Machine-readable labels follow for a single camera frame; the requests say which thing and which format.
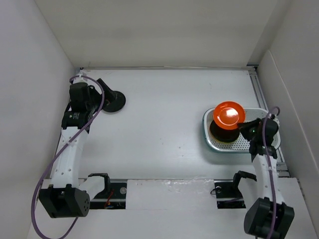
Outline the black plate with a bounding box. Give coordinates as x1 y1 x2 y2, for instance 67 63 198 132
209 121 240 142
102 91 126 113

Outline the orange plate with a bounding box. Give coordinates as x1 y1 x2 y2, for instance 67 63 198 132
213 101 246 130

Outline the green plate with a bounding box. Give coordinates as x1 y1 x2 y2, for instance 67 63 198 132
213 139 236 145

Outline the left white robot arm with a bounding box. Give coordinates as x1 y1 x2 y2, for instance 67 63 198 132
39 79 121 218

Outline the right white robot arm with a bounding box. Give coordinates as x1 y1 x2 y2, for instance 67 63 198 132
230 118 295 239

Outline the white perforated plastic bin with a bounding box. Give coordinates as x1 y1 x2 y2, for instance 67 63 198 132
202 107 268 153

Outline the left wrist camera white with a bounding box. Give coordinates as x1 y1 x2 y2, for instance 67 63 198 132
69 73 88 84

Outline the aluminium rail right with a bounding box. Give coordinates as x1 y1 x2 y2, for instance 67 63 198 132
247 64 291 178

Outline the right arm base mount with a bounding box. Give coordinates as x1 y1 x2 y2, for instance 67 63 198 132
210 171 257 209

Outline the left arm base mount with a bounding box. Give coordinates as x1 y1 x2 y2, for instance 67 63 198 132
90 181 127 210

